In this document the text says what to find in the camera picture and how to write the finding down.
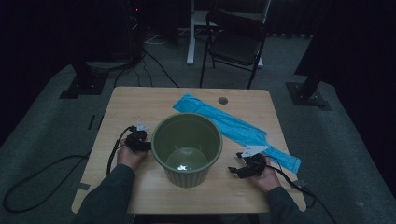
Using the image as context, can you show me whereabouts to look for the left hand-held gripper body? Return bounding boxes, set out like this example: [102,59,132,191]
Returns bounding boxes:
[124,120,150,154]

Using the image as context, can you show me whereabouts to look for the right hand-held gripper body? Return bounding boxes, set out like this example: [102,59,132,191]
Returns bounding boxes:
[241,144,269,179]

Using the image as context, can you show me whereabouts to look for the blue plastic bag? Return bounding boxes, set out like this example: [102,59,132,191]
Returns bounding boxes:
[172,92,303,175]

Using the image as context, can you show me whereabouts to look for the green ribbed plastic bin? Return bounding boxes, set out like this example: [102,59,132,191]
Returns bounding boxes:
[150,112,224,189]

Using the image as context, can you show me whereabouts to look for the person's left hand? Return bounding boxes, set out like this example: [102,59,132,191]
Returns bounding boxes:
[116,138,148,173]

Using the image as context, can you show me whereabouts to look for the person's right hand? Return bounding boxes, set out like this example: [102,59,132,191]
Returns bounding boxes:
[248,155,283,193]

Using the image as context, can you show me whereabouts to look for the black stand with square base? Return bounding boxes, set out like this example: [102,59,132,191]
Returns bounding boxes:
[59,60,130,100]
[285,55,332,112]

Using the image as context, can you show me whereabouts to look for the black folding chair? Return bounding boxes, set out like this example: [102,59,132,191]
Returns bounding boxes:
[199,8,269,91]

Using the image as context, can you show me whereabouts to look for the dark equipment rack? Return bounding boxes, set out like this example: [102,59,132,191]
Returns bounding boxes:
[122,0,148,63]

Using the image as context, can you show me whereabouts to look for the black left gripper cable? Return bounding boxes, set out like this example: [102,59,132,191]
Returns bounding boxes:
[2,125,138,215]

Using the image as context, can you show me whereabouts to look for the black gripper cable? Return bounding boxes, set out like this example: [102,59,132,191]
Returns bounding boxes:
[264,155,339,224]
[2,125,138,215]

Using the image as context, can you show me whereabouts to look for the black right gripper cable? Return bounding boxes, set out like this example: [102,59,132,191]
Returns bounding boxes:
[264,155,339,224]

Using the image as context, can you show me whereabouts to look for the black floor cables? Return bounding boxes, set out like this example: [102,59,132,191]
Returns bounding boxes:
[113,49,180,89]

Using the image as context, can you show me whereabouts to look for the white desk frame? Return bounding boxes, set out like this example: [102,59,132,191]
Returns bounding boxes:
[186,0,272,68]

